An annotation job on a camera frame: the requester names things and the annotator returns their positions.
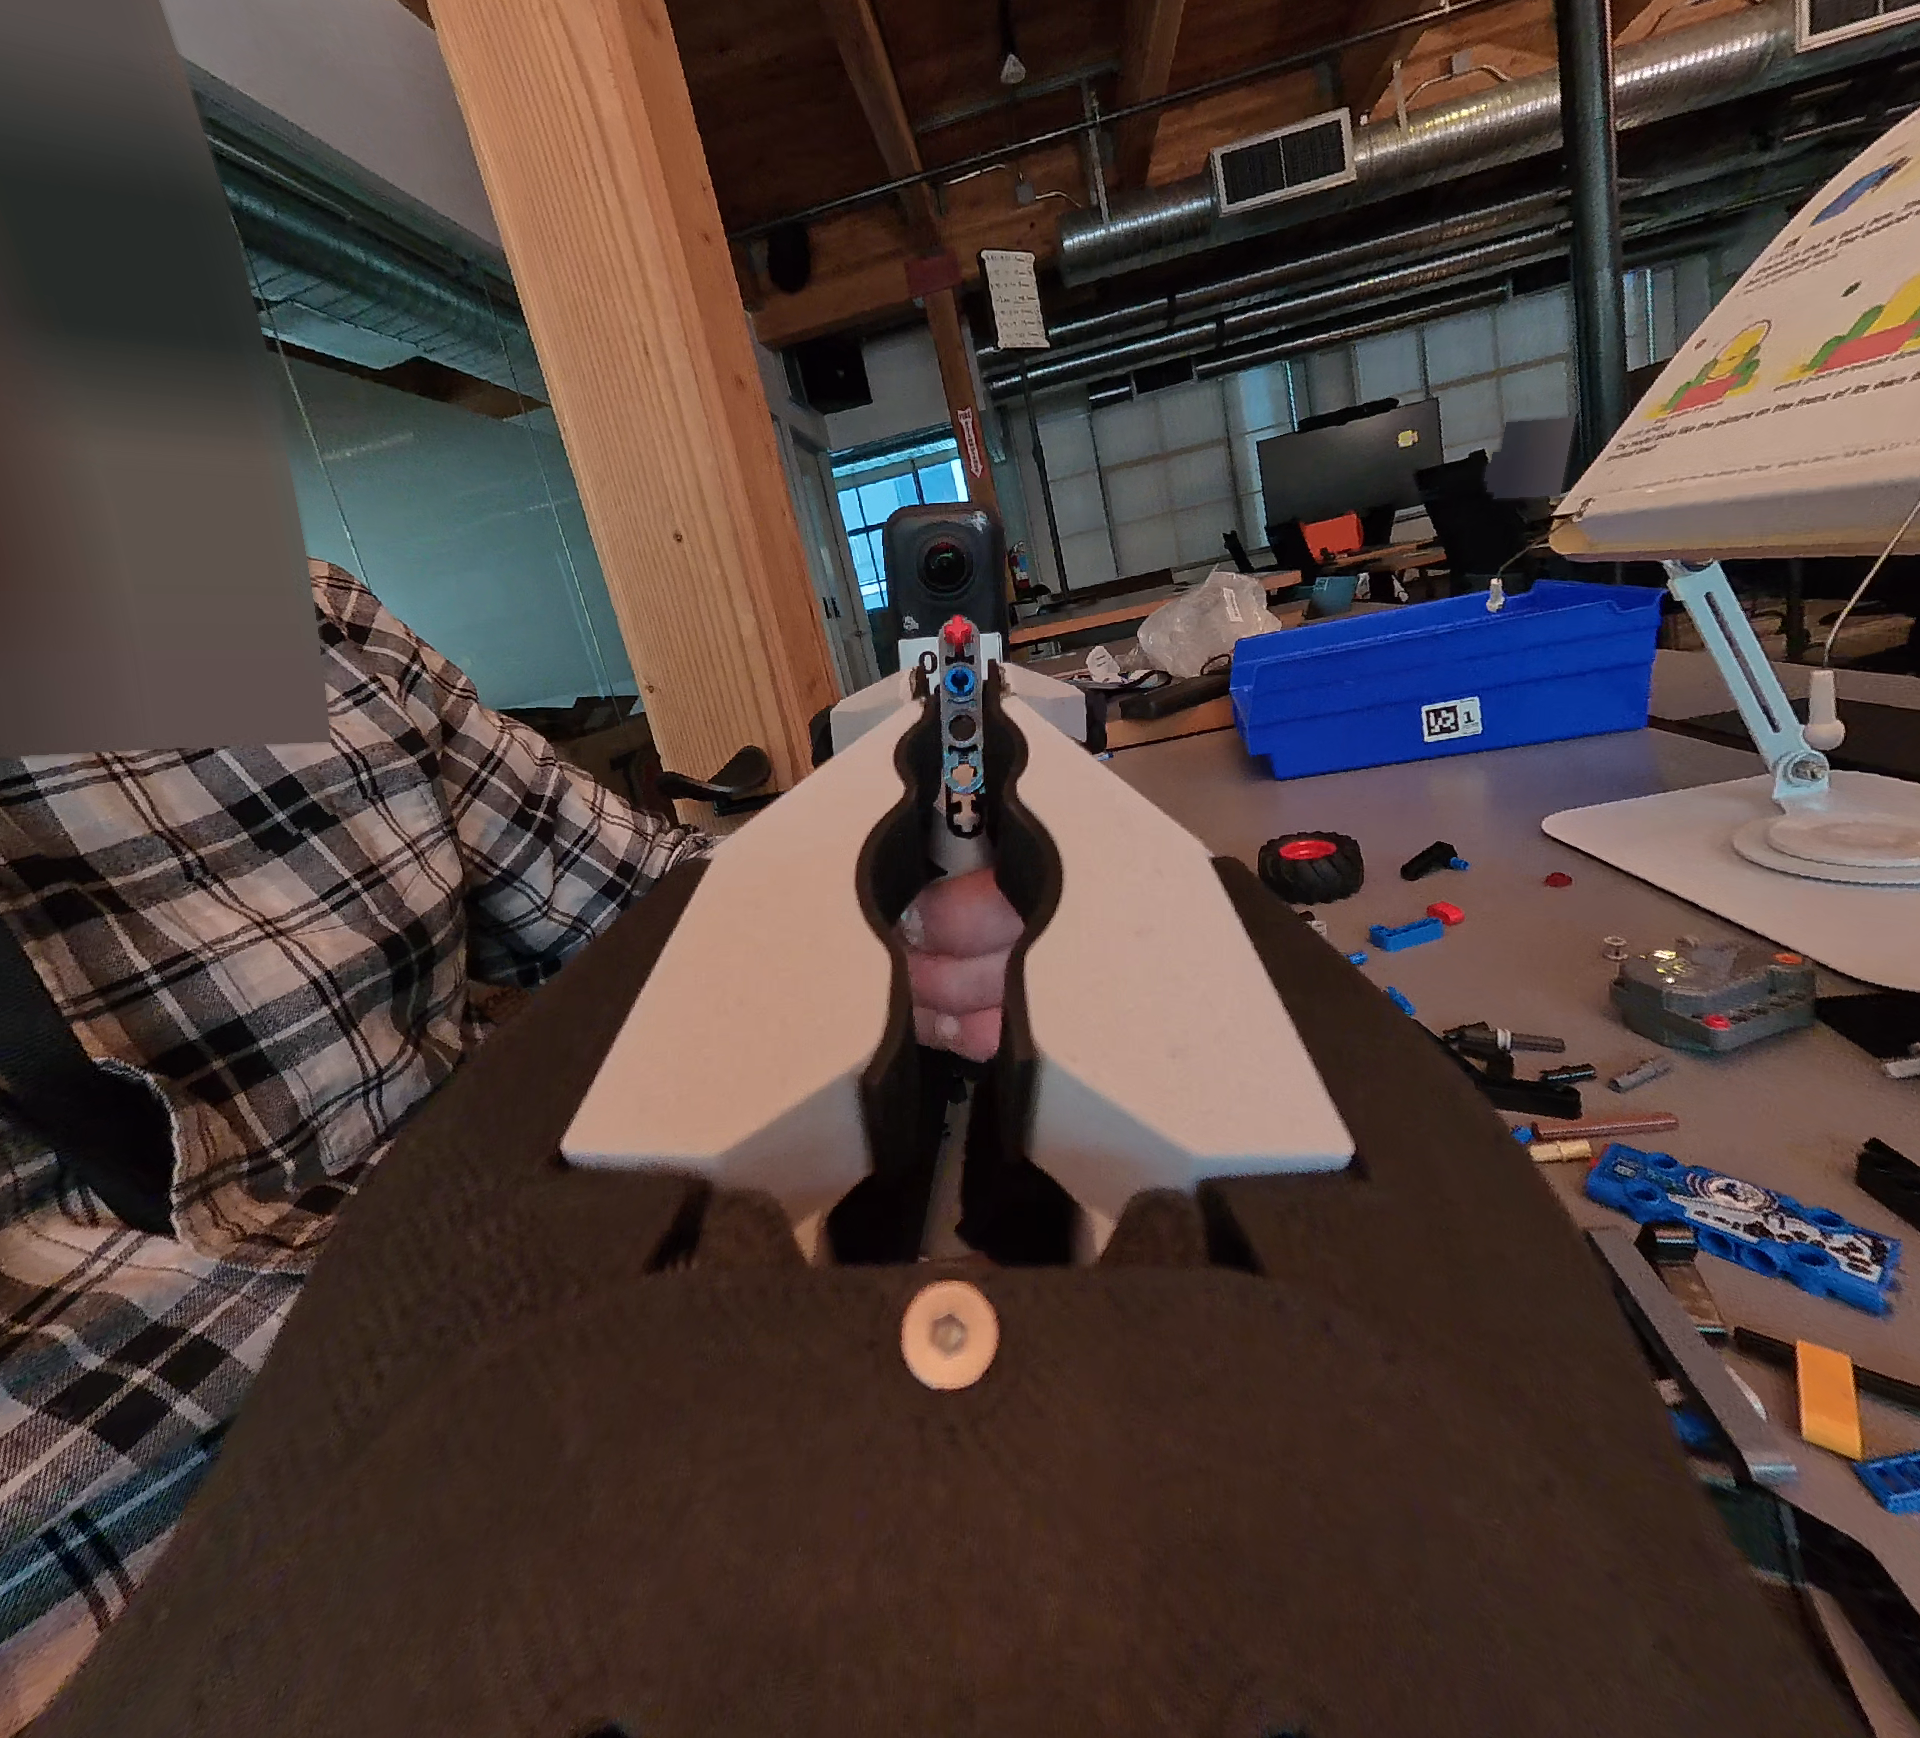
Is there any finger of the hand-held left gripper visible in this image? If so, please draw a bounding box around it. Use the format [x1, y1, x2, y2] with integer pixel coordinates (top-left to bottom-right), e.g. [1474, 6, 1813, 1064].
[1002, 662, 1092, 748]
[828, 670, 913, 760]

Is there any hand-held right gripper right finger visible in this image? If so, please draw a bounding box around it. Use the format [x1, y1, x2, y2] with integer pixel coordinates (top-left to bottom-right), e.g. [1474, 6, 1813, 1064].
[983, 697, 1356, 1248]

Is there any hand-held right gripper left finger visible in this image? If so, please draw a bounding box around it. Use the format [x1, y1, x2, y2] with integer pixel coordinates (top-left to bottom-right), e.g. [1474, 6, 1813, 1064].
[561, 697, 938, 1235]

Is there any small black toy assembly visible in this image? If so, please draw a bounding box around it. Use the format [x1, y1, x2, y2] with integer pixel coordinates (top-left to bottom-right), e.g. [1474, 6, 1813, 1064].
[923, 613, 1002, 870]

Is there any grey toy motor block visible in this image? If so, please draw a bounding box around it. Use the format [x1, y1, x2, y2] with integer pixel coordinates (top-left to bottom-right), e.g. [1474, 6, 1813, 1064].
[1607, 933, 1819, 1060]

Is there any grey desk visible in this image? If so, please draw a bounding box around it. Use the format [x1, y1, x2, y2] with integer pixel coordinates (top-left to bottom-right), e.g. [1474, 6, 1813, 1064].
[1096, 703, 1920, 1738]

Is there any person's left hand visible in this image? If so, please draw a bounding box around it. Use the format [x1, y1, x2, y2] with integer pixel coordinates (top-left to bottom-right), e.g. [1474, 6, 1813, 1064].
[900, 868, 1027, 1060]

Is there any window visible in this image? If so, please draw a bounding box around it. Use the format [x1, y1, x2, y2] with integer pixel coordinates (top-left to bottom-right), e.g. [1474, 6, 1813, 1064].
[831, 433, 978, 616]

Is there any clear plastic bag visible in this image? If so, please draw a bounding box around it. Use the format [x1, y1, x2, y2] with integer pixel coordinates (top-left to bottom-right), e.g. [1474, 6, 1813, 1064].
[1134, 568, 1284, 682]

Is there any small red-hub toy wheel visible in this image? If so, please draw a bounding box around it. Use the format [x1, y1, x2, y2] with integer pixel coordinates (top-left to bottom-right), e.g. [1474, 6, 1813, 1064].
[1258, 829, 1368, 905]

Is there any computer monitor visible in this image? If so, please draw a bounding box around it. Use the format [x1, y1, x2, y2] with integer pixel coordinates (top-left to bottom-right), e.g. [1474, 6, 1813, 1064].
[1258, 397, 1445, 531]

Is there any blue bin with white tag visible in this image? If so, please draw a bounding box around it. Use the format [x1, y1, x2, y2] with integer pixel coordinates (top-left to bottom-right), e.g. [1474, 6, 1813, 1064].
[1230, 578, 1667, 779]

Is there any wooden pillar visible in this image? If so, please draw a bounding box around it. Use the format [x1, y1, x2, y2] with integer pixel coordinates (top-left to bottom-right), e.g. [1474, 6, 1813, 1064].
[376, 0, 841, 779]

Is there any black office chair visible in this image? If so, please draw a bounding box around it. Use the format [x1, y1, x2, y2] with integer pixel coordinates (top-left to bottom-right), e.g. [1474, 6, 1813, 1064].
[1416, 453, 1531, 593]

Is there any person's plaid shirt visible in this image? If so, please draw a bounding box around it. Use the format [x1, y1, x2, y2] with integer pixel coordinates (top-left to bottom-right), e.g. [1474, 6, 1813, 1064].
[0, 561, 722, 1649]

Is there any blue printed toy panel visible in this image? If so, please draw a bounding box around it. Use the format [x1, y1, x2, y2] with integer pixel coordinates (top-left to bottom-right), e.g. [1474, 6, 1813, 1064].
[1582, 1141, 1904, 1318]

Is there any black square toy tile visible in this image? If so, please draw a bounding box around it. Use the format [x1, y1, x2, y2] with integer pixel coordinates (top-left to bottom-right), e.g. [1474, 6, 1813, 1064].
[1812, 988, 1920, 1061]

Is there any small orange toy piece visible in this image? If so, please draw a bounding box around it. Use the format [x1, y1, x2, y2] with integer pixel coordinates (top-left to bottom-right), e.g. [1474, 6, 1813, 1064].
[1791, 1339, 1866, 1461]

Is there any black steel column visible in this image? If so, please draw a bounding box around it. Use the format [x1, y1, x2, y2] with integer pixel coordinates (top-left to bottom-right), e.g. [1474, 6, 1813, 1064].
[1545, 0, 1632, 466]

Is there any instruction booklet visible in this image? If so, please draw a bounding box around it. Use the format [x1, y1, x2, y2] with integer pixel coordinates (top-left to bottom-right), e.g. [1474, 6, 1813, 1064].
[1552, 103, 1920, 564]

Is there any metal air duct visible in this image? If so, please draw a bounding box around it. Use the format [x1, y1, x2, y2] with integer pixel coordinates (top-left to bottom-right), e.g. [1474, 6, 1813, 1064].
[1050, 0, 1920, 285]

